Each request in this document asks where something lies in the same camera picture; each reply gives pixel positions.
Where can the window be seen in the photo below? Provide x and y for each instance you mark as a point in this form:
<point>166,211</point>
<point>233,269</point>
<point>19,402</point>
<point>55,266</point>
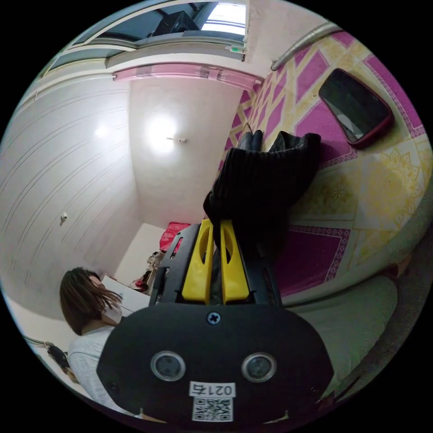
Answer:
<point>169,23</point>

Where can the white cupboard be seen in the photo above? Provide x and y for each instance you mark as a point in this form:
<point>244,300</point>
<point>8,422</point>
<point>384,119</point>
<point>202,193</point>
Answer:
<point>130,297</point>

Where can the red bag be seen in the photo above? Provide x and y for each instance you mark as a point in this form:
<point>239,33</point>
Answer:
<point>172,235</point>

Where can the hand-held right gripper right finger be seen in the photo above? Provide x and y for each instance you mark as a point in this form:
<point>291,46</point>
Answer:
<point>235,277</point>

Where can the grey pipe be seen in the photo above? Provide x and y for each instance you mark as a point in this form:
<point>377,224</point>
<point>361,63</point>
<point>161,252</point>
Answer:
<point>304,42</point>

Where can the wall lamp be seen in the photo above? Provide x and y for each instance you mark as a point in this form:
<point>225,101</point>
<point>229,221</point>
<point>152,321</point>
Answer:
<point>176,139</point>

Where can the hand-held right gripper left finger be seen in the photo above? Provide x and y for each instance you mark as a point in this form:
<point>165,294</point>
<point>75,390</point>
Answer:
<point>198,270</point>

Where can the person's body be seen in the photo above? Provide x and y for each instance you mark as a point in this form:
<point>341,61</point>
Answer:
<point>89,351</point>

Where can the black jeans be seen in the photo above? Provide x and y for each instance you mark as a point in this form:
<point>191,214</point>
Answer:
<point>264,182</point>

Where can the smartphone in red case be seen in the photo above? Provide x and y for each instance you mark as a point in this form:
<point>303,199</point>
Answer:
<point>355,105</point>

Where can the bed with purple yellow mat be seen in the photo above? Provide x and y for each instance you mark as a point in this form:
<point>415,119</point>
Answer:
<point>314,257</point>

